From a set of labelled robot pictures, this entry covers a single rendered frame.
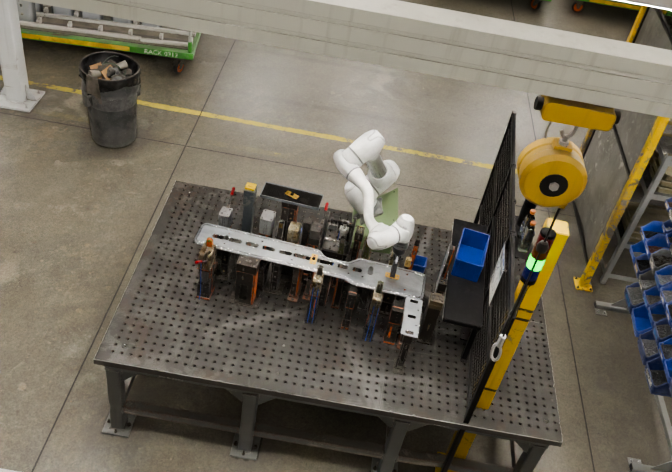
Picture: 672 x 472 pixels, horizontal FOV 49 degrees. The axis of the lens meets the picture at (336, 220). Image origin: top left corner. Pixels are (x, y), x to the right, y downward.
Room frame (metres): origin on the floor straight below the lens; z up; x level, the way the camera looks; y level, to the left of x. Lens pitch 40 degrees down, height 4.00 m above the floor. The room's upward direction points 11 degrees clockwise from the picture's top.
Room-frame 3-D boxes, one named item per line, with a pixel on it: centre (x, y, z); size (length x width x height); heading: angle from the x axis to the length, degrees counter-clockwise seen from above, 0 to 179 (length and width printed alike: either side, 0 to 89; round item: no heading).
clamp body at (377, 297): (2.93, -0.31, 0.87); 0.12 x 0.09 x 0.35; 176
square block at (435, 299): (2.99, -0.64, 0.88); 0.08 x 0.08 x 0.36; 86
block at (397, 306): (2.94, -0.44, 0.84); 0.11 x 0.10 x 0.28; 176
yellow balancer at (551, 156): (1.39, -0.45, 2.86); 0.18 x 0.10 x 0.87; 91
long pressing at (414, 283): (3.16, 0.11, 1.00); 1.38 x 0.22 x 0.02; 86
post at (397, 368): (2.75, -0.50, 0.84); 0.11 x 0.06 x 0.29; 176
